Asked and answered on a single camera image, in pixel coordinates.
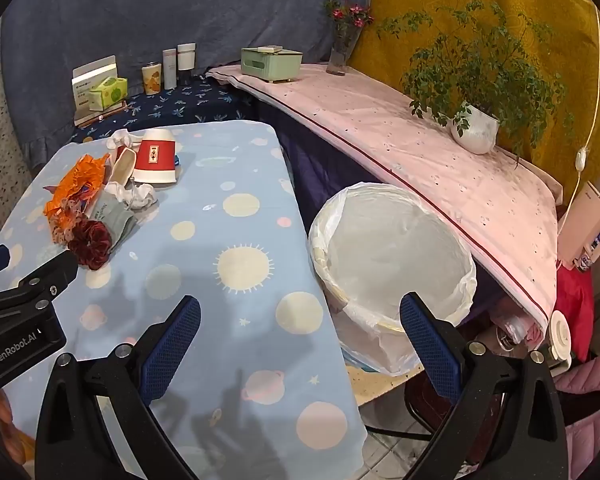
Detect blue planet print tablecloth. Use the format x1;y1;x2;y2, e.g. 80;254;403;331
0;120;366;480

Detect clear patterned wrapper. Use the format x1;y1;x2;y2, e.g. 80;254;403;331
50;200;88;246

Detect dark red scrunchie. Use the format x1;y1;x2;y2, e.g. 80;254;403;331
67;220;115;268

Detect green tissue pack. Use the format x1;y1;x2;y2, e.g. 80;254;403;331
88;76;128;110

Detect red paper cup with emblem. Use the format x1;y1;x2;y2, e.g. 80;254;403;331
131;128;178;184

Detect dark purple cloth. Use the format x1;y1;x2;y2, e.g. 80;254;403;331
270;105;481;306

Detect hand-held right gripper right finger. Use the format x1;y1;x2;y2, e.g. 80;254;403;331
399;291;568;480

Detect green tissue box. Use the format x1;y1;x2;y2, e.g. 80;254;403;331
240;46;303;83

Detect grey green cloth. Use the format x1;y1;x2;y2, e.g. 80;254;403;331
87;195;138;256

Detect glass vase with pink flowers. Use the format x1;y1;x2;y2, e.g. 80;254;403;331
322;0;376;77

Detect crumpled plastic bags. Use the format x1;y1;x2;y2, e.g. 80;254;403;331
487;302;548;353

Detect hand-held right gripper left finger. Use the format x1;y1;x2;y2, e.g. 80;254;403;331
32;295;203;480

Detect crushed red paper cup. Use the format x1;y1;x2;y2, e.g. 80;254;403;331
109;146;138;186

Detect blue-grey backdrop cloth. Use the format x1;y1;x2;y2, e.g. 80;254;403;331
0;0;376;171

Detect printed tin can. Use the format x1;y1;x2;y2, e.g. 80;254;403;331
141;61;162;95

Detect slim white tube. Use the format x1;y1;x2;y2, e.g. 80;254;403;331
162;48;178;89

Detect orange plastic wrapper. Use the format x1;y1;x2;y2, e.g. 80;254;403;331
62;155;112;188
44;180;88;218

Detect red cloth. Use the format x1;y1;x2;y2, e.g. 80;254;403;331
555;260;596;361

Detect white cable with switch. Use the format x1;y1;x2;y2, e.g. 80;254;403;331
560;0;600;241

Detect white card box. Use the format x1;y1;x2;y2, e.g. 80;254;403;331
71;55;118;128

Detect navy leaf print cloth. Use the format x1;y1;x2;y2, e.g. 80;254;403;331
72;77;261;143

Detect pink quilted jacket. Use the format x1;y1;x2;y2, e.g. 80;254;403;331
555;345;600;461

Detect pink appliance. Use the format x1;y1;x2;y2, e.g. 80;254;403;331
557;182;600;273

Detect white bottle with dark base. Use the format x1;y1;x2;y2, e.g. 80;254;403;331
176;42;197;86

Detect white round plastic fitting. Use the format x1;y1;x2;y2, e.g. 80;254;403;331
547;310;573;361

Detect white tissue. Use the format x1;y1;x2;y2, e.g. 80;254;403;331
105;182;158;209
106;129;146;151

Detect pink printed cloth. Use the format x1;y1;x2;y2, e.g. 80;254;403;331
205;62;563;328

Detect white lined trash bin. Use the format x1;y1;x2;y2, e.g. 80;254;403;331
307;182;478;378

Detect green plant in white pot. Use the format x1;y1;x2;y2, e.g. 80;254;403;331
377;0;576;156

